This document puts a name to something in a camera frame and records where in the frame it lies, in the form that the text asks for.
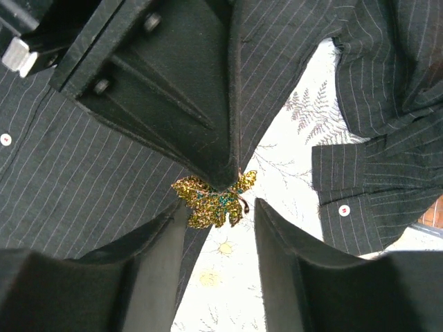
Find black pinstriped shirt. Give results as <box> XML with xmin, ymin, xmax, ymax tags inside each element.
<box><xmin>0</xmin><ymin>0</ymin><xmax>443</xmax><ymax>312</ymax></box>

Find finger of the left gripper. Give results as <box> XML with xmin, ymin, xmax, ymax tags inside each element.
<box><xmin>50</xmin><ymin>1</ymin><xmax>242</xmax><ymax>190</ymax></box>

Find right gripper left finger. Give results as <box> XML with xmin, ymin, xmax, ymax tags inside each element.
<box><xmin>1</xmin><ymin>201</ymin><xmax>187</xmax><ymax>331</ymax></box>

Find white wire shelf rack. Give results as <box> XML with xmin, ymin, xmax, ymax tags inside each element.
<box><xmin>411</xmin><ymin>197</ymin><xmax>443</xmax><ymax>238</ymax></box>

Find gold brooch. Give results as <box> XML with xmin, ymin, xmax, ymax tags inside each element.
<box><xmin>172</xmin><ymin>170</ymin><xmax>257</xmax><ymax>229</ymax></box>

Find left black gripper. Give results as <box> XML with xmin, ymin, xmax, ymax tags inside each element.
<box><xmin>1</xmin><ymin>0</ymin><xmax>100</xmax><ymax>78</ymax></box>

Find floral tablecloth mat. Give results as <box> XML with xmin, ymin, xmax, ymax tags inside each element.
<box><xmin>171</xmin><ymin>36</ymin><xmax>443</xmax><ymax>332</ymax></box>

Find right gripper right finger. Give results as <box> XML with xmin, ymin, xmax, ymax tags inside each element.
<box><xmin>254</xmin><ymin>199</ymin><xmax>442</xmax><ymax>331</ymax></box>

